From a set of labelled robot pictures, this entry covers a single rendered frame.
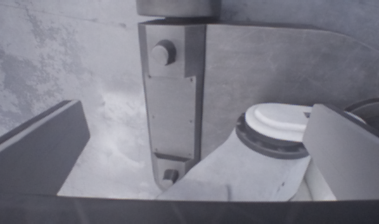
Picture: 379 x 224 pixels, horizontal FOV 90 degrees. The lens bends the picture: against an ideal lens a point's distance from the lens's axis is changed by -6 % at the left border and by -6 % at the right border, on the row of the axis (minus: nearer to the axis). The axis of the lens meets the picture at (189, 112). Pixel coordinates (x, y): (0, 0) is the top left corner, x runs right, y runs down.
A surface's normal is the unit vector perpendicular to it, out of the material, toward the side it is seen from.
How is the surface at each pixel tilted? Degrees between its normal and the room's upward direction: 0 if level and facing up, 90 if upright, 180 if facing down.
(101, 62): 0
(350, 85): 0
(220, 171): 90
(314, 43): 0
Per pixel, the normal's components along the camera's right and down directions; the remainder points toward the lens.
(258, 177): 0.01, -0.88
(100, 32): -0.21, 0.47
